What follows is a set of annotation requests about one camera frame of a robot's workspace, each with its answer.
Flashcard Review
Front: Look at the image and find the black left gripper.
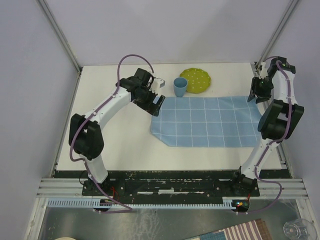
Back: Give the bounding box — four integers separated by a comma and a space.
133, 86, 165, 117

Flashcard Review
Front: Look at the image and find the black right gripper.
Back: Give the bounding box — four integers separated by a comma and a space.
247, 76, 274, 104

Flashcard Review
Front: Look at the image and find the blue checked cloth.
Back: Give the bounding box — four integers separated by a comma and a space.
150, 96, 262, 148

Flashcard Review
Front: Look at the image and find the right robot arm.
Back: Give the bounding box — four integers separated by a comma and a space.
229, 56, 305, 196

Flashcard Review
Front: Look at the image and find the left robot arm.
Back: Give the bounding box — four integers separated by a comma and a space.
68, 68, 165, 195

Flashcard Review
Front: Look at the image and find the blue cup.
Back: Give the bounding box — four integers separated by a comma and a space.
173, 77, 188, 98

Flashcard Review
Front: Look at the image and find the green dotted plate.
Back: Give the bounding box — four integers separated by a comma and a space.
179, 67, 212, 94

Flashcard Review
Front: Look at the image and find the striped folded cloth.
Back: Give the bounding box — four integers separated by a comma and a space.
189, 219, 272, 240

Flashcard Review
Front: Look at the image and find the clear glass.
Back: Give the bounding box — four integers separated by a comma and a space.
283, 218, 318, 240

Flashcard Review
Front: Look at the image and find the cream round object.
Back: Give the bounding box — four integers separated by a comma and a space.
55, 237, 76, 240

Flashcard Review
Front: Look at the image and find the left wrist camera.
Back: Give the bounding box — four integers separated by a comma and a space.
151, 77, 166, 91

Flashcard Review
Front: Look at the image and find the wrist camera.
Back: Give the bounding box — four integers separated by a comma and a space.
257, 61, 268, 79
151, 77, 166, 91

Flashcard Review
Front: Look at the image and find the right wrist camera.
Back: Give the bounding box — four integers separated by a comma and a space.
257, 61, 268, 79

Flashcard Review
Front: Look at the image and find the aluminium frame rail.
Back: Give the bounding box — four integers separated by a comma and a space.
254, 0, 301, 70

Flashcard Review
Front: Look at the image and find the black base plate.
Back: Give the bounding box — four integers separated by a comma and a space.
82, 170, 260, 202

